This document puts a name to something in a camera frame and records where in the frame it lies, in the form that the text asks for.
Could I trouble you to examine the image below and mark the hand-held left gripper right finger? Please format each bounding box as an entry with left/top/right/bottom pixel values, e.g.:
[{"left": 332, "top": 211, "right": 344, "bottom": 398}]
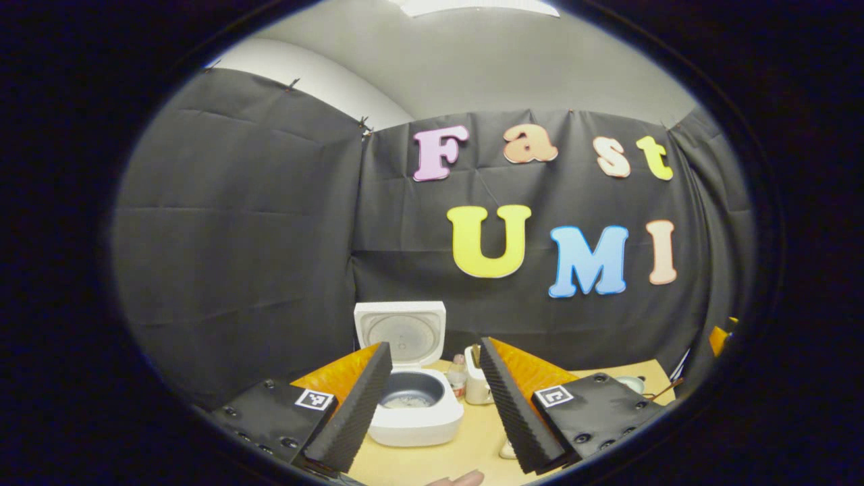
[{"left": 478, "top": 335, "right": 667, "bottom": 476}]

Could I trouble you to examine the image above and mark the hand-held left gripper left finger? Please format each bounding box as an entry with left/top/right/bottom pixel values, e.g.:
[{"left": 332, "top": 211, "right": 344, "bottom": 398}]
[{"left": 209, "top": 341, "right": 394, "bottom": 475}]

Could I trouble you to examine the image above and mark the white rice cooker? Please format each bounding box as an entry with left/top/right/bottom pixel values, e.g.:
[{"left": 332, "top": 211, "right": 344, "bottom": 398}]
[{"left": 353, "top": 300, "right": 466, "bottom": 448}]

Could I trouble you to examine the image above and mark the brown wooden spoon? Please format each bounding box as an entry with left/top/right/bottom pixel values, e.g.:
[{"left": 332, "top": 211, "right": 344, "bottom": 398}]
[{"left": 643, "top": 377, "right": 684, "bottom": 401}]

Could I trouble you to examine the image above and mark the white toaster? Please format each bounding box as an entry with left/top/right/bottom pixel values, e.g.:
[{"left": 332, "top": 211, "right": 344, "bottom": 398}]
[{"left": 464, "top": 344, "right": 494, "bottom": 406}]

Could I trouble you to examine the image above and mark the clear water bottle red label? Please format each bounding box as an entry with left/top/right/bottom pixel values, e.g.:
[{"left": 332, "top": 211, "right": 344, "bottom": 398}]
[{"left": 446, "top": 353, "right": 468, "bottom": 401}]

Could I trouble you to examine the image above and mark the large ceiling light panel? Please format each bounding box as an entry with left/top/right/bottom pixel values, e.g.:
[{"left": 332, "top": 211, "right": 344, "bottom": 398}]
[{"left": 390, "top": 0, "right": 562, "bottom": 18}]

